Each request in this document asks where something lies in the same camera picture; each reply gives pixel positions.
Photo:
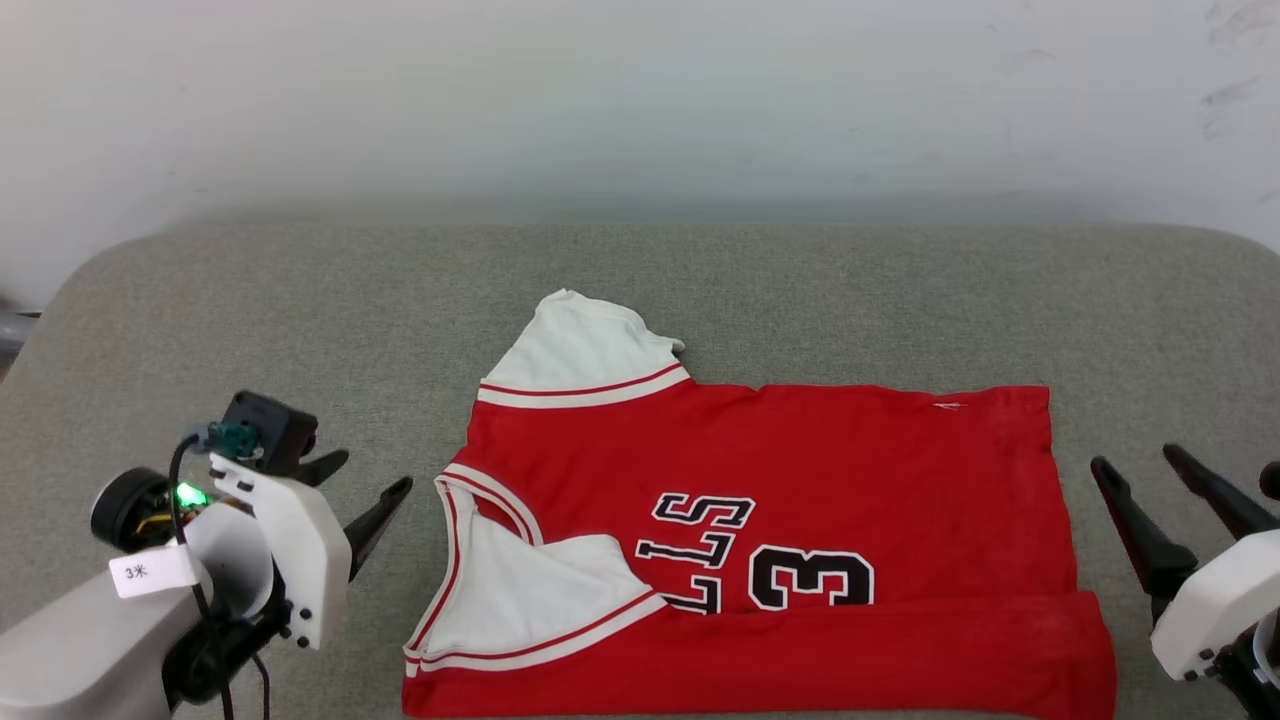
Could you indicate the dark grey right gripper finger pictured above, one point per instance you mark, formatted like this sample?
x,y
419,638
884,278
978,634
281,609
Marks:
x,y
1215,490
1140,535

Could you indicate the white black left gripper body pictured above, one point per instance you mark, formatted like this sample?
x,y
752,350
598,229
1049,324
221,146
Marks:
x,y
295,540

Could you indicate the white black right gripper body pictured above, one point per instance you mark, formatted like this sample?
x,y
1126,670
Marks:
x,y
1215,600

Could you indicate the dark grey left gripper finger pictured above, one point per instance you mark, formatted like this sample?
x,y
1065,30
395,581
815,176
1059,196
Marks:
x,y
378,520
325,465

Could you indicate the red white basketball jersey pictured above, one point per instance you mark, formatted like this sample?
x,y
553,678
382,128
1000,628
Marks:
x,y
820,450

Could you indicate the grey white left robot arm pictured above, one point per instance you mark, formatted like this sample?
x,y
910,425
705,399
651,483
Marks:
x,y
80,655

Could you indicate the grey metal pipe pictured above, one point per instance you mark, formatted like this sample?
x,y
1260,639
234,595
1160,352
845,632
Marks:
x,y
14,330

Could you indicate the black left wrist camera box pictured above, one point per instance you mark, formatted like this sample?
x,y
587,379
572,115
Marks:
x,y
270,430

